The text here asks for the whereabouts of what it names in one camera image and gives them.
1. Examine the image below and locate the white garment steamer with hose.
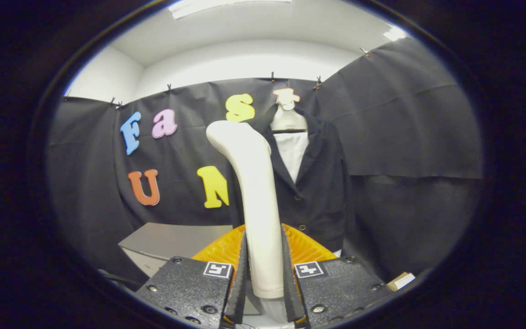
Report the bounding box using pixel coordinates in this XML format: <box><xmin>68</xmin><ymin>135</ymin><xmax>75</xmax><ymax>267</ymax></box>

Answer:
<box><xmin>206</xmin><ymin>120</ymin><xmax>286</xmax><ymax>328</ymax></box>

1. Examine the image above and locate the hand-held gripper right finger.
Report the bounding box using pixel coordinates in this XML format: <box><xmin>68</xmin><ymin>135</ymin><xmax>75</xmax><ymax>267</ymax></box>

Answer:
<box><xmin>281</xmin><ymin>224</ymin><xmax>394</xmax><ymax>329</ymax></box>

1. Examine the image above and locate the white mannequin torso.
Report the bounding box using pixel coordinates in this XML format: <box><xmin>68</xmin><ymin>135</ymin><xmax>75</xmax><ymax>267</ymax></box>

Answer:
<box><xmin>270</xmin><ymin>88</ymin><xmax>342</xmax><ymax>256</ymax></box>

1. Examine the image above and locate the small ceiling light panel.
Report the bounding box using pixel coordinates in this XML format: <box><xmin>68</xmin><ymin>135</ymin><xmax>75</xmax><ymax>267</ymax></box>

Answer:
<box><xmin>383</xmin><ymin>27</ymin><xmax>407</xmax><ymax>42</ymax></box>

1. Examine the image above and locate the grey drawer cabinet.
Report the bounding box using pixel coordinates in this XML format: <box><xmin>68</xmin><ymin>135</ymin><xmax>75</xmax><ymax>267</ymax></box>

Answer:
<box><xmin>118</xmin><ymin>223</ymin><xmax>263</xmax><ymax>316</ymax></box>

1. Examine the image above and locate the long ceiling light panel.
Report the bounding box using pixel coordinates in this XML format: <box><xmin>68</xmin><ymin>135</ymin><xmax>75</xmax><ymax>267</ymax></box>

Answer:
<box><xmin>168</xmin><ymin>0</ymin><xmax>291</xmax><ymax>20</ymax></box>

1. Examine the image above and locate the black backdrop cloth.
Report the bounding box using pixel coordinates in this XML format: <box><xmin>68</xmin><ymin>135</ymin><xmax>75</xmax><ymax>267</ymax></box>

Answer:
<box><xmin>46</xmin><ymin>37</ymin><xmax>484</xmax><ymax>293</ymax></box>

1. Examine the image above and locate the black jacket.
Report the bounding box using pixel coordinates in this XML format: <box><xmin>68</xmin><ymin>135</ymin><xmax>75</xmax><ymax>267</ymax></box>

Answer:
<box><xmin>229</xmin><ymin>107</ymin><xmax>355</xmax><ymax>254</ymax></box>

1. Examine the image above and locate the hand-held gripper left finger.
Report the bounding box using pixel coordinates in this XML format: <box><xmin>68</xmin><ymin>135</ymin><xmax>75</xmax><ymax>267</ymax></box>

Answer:
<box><xmin>135</xmin><ymin>224</ymin><xmax>248</xmax><ymax>329</ymax></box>

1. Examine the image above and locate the cardboard box with papers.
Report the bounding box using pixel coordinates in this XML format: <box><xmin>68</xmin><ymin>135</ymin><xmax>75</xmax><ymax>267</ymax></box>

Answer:
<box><xmin>386</xmin><ymin>272</ymin><xmax>416</xmax><ymax>292</ymax></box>

